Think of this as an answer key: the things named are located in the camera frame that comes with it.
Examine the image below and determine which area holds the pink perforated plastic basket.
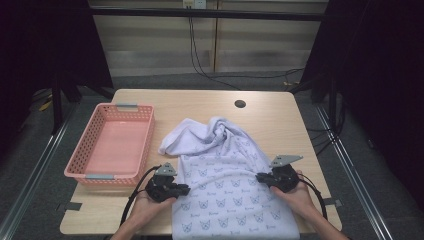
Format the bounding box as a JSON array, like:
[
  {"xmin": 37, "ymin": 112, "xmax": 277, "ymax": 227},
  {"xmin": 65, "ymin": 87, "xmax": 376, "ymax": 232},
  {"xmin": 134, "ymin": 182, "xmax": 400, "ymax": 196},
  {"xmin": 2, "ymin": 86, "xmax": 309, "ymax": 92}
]
[{"xmin": 63, "ymin": 102, "xmax": 156, "ymax": 186}]

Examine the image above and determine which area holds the person's left hand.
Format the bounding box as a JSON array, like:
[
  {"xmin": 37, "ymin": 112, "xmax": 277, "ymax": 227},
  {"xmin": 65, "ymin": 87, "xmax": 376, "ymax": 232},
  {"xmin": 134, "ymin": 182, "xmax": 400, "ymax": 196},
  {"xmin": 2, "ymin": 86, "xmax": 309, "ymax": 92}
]
[{"xmin": 127, "ymin": 191, "xmax": 178, "ymax": 231}]

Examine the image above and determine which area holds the lavender printed towel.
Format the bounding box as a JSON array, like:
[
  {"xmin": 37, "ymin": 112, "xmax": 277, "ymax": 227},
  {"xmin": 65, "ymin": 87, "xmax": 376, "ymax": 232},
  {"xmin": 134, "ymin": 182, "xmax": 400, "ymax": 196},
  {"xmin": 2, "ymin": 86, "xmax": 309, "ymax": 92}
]
[{"xmin": 157, "ymin": 115, "xmax": 301, "ymax": 240}]

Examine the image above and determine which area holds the grey tape strip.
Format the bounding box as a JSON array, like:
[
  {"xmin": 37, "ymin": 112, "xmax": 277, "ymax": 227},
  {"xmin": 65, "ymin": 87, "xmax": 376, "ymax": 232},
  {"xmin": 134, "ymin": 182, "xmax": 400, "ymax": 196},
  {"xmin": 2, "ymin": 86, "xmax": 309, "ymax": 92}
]
[{"xmin": 323, "ymin": 197, "xmax": 344, "ymax": 209}]

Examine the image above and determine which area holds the white wall socket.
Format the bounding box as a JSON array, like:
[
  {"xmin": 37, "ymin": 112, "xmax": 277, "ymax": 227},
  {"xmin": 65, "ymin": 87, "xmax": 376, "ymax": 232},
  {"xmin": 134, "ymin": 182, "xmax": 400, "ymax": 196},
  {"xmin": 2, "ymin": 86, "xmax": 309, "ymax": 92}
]
[{"xmin": 182, "ymin": 0, "xmax": 208, "ymax": 10}]

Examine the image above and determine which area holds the black stand leg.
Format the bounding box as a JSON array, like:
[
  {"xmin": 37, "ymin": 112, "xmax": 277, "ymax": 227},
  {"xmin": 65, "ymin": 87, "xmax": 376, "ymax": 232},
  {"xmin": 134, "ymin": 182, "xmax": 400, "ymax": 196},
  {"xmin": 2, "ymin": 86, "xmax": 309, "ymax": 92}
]
[{"xmin": 50, "ymin": 79, "xmax": 65, "ymax": 135}]

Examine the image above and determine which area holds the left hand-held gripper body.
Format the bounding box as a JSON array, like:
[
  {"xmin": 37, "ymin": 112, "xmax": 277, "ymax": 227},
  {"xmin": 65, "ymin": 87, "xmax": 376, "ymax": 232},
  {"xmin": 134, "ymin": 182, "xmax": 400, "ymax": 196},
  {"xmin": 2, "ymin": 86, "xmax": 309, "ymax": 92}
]
[{"xmin": 144, "ymin": 162, "xmax": 178, "ymax": 204}]

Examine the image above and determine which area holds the person's right hand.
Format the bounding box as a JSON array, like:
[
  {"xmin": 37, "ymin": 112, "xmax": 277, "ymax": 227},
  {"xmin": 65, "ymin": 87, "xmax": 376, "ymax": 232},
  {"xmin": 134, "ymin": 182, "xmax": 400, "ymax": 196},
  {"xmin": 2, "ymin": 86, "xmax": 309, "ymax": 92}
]
[{"xmin": 269, "ymin": 170, "xmax": 323, "ymax": 221}]

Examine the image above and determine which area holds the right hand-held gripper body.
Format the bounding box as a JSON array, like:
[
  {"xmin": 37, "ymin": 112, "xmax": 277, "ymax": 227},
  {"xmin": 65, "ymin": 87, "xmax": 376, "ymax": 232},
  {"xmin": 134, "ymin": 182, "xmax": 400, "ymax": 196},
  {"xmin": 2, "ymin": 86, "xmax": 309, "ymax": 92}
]
[{"xmin": 268, "ymin": 154, "xmax": 304, "ymax": 194}]

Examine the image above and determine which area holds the black tape strip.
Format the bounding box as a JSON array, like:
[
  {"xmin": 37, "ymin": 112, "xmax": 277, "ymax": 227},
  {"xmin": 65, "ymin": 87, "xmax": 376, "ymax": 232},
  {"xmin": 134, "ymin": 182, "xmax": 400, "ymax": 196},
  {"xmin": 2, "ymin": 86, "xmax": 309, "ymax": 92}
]
[{"xmin": 55, "ymin": 201, "xmax": 83, "ymax": 213}]

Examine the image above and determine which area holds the metal floor rail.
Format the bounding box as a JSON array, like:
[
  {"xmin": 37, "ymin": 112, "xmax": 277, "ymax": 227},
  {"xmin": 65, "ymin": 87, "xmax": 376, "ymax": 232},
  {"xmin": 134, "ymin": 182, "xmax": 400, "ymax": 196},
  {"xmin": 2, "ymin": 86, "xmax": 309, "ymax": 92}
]
[
  {"xmin": 314, "ymin": 103, "xmax": 395, "ymax": 240},
  {"xmin": 0, "ymin": 103, "xmax": 78, "ymax": 240}
]

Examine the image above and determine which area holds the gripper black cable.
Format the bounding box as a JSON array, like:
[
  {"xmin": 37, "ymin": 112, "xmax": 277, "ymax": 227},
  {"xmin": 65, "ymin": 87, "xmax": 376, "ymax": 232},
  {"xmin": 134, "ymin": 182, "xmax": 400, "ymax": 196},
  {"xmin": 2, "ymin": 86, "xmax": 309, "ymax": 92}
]
[
  {"xmin": 297, "ymin": 172, "xmax": 330, "ymax": 221},
  {"xmin": 119, "ymin": 165, "xmax": 162, "ymax": 228}
]

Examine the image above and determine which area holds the black horizontal frame bar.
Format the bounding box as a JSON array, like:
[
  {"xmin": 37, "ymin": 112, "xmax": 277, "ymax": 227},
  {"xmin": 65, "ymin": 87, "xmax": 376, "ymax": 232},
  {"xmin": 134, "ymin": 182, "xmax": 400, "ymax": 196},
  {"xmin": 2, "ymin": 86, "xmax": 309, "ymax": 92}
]
[{"xmin": 89, "ymin": 7, "xmax": 327, "ymax": 22}]

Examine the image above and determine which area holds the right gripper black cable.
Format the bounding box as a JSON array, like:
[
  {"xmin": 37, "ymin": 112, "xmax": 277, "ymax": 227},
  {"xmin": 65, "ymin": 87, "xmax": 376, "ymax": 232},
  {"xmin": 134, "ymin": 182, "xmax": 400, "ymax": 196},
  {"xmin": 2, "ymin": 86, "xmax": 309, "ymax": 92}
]
[{"xmin": 297, "ymin": 172, "xmax": 330, "ymax": 221}]

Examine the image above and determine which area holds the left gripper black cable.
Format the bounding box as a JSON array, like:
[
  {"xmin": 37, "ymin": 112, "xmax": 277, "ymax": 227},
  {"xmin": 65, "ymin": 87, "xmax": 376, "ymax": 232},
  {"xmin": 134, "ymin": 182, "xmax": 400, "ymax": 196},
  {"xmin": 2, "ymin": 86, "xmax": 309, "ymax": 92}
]
[{"xmin": 119, "ymin": 165, "xmax": 162, "ymax": 228}]

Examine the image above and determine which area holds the black curtain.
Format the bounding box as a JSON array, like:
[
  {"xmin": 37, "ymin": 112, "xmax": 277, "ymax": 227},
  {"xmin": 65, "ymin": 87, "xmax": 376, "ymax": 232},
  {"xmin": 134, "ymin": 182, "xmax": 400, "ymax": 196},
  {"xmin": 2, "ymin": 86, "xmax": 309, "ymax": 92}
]
[
  {"xmin": 298, "ymin": 0, "xmax": 424, "ymax": 204},
  {"xmin": 0, "ymin": 0, "xmax": 115, "ymax": 159}
]

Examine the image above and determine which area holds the black hanging wall cable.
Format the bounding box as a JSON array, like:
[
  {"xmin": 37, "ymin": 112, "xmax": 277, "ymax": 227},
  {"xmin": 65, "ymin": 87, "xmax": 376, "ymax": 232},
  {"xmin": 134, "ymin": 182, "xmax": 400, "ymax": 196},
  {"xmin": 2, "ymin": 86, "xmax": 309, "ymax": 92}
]
[{"xmin": 187, "ymin": 16, "xmax": 242, "ymax": 91}]

